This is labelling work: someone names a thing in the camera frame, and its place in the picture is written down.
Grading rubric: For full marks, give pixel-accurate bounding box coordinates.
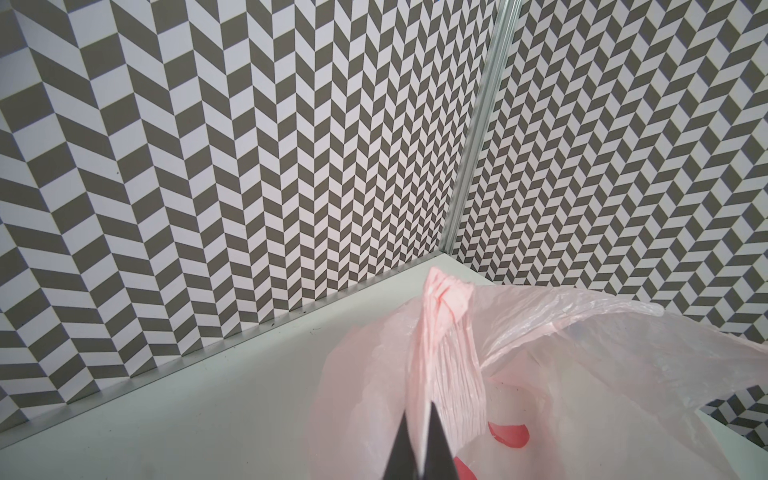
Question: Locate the pink plastic bag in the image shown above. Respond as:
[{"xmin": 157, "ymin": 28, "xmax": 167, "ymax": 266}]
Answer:
[{"xmin": 308, "ymin": 268, "xmax": 767, "ymax": 479}]

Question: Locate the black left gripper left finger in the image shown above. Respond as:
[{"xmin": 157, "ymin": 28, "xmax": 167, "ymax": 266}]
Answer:
[{"xmin": 382, "ymin": 415, "xmax": 419, "ymax": 480}]

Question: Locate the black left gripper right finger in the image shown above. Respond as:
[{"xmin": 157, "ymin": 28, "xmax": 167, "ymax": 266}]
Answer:
[{"xmin": 422, "ymin": 402, "xmax": 459, "ymax": 480}]

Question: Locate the aluminium corner post right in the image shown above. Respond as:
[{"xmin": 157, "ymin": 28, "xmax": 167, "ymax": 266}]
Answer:
[{"xmin": 439, "ymin": 0, "xmax": 524, "ymax": 255}]

